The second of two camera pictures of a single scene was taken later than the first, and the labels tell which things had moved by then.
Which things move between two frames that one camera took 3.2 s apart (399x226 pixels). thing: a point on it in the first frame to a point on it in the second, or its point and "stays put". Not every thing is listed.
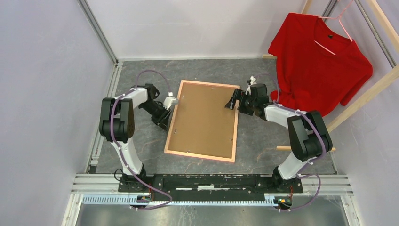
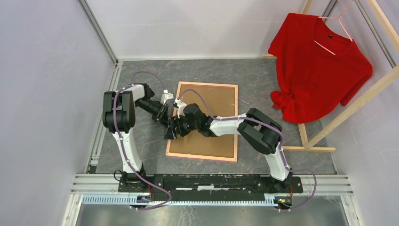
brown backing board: [202, 124] stays put
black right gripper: [237, 95] to [171, 133]
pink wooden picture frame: [236, 130] stays put
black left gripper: [164, 123] stays put
